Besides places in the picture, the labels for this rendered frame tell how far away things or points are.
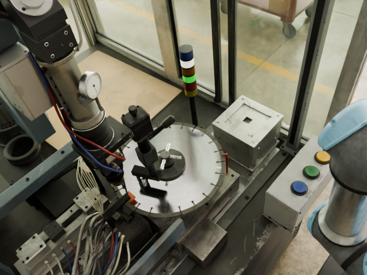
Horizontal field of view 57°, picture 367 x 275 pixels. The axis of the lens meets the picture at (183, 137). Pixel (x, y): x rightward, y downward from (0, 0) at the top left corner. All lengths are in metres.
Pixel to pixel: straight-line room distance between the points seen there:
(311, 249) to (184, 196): 1.12
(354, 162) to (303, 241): 1.42
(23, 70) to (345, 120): 0.54
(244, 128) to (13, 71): 0.78
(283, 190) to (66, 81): 0.69
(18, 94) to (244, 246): 0.78
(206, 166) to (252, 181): 0.25
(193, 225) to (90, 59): 1.15
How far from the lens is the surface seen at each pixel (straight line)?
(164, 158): 0.99
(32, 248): 1.11
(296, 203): 1.03
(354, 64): 1.01
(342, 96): 1.09
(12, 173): 1.25
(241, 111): 1.24
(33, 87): 0.68
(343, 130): 0.58
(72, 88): 0.64
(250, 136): 1.16
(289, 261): 1.92
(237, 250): 1.12
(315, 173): 1.09
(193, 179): 1.00
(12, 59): 0.65
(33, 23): 0.56
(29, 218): 1.36
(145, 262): 0.87
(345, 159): 0.59
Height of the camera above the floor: 1.79
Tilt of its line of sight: 50 degrees down
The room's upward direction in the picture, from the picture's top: 10 degrees counter-clockwise
